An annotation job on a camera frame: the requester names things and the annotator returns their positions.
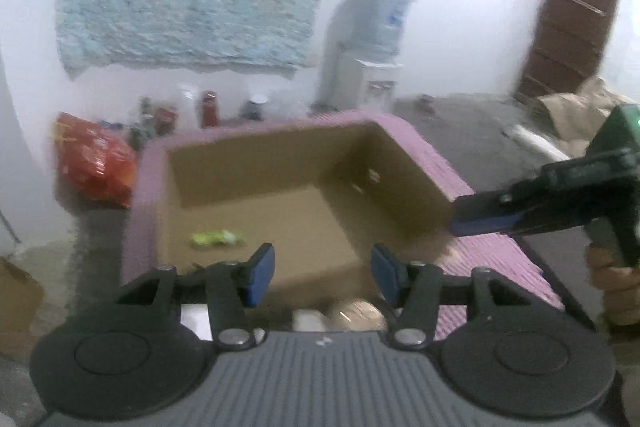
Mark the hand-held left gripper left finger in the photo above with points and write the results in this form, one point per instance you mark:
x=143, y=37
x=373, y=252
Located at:
x=259, y=276

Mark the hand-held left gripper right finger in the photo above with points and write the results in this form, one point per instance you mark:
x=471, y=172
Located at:
x=386, y=274

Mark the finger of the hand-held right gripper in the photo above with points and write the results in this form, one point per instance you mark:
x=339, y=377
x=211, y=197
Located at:
x=480, y=224

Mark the round silver tin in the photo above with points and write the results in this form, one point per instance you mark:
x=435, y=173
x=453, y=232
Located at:
x=357, y=314

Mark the small green toy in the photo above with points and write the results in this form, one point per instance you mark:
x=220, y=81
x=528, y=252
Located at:
x=217, y=238

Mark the checked pink cardboard box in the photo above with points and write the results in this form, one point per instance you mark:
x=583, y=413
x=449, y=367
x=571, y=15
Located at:
x=280, y=217

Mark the person's right hand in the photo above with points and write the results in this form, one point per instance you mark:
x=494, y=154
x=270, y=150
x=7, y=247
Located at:
x=616, y=284

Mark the white round item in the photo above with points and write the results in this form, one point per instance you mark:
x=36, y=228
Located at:
x=310, y=321

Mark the brown paper pile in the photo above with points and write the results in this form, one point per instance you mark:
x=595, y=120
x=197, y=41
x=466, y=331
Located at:
x=575, y=109

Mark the white tube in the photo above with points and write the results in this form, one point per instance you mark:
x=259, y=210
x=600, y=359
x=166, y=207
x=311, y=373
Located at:
x=537, y=142

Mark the brown wooden door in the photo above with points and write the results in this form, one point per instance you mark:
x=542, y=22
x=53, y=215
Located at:
x=570, y=22

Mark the clear plastic bottle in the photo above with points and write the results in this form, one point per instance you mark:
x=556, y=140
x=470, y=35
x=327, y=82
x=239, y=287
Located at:
x=187, y=104

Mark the dark green bottles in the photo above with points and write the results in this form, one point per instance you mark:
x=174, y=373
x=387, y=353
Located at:
x=142, y=124

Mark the white water dispenser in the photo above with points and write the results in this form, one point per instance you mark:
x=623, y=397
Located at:
x=350, y=77

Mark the red snack bag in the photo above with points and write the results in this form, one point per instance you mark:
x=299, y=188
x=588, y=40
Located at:
x=95, y=157

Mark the clear water dispenser bottle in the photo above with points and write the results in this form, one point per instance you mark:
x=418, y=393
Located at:
x=380, y=19

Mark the flat brown cardboard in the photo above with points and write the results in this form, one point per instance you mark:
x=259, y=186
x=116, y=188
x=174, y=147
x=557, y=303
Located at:
x=17, y=302

